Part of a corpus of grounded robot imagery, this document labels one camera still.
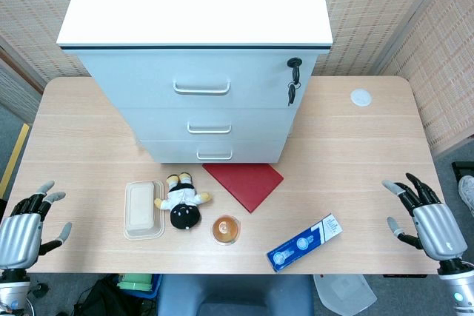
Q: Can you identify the short white cabinet drawer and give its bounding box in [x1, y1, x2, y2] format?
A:
[138, 139, 292, 164]

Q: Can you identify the black hanging key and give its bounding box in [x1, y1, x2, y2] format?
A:
[287, 81, 302, 107]

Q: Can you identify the red booklet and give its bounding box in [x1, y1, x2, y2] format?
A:
[201, 162, 285, 215]

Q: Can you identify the white shoe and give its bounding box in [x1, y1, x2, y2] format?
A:
[458, 175, 474, 218]

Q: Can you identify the black metal frame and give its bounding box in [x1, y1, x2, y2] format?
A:
[451, 161, 474, 184]

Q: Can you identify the blue grey chair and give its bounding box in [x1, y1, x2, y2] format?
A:
[157, 274, 315, 316]

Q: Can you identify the green box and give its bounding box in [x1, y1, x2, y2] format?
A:
[118, 273, 153, 292]

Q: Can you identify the blue toothpaste box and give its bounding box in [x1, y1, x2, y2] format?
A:
[266, 213, 343, 275]

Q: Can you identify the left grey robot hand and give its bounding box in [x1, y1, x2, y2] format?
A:
[0, 180, 73, 271]

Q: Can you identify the black key in lock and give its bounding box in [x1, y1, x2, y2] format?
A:
[287, 57, 303, 84]

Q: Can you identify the black bag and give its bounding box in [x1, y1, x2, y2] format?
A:
[73, 275, 124, 316]

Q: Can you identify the plush doll black hair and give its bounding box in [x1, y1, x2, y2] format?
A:
[154, 172, 211, 231]

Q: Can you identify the white round table grommet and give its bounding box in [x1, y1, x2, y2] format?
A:
[350, 88, 373, 107]

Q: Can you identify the white plastic bin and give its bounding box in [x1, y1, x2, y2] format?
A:
[313, 274, 378, 316]

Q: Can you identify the orange fruit jelly cup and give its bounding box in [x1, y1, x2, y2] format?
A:
[211, 214, 241, 246]

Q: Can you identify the beige food container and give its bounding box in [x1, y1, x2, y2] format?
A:
[123, 179, 166, 241]

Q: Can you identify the medium white cabinet drawer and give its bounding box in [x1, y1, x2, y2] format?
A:
[117, 107, 299, 143]

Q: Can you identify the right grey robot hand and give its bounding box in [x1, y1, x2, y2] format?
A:
[381, 172, 468, 261]

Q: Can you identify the tall white drawer with lock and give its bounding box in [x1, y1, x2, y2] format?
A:
[73, 49, 320, 110]

